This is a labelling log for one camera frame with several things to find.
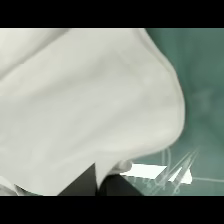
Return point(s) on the white garment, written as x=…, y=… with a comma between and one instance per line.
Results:
x=83, y=106

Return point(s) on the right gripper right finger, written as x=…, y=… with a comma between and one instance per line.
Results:
x=116, y=186

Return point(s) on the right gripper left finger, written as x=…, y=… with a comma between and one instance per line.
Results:
x=81, y=184

